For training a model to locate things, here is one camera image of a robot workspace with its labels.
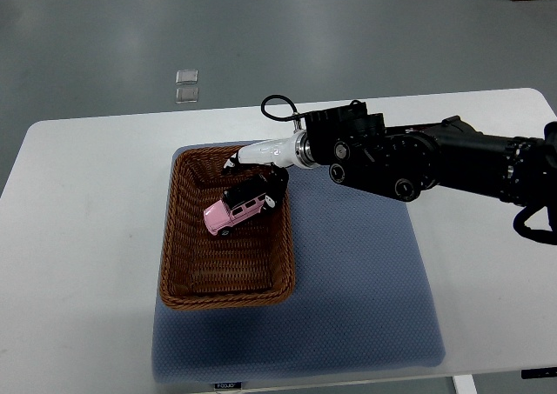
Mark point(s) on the brown wicker basket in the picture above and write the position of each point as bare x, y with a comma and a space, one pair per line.
226, 245

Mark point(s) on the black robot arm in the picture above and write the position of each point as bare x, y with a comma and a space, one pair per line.
401, 161

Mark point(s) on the upper metal floor plate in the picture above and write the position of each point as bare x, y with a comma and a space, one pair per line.
186, 77

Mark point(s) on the white table leg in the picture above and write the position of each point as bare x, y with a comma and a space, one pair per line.
464, 384

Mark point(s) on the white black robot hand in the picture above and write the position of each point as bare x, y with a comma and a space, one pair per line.
283, 153

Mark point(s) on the pink toy car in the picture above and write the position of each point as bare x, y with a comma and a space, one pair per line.
237, 204

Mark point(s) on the blue grey mat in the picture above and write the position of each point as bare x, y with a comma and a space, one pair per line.
331, 281

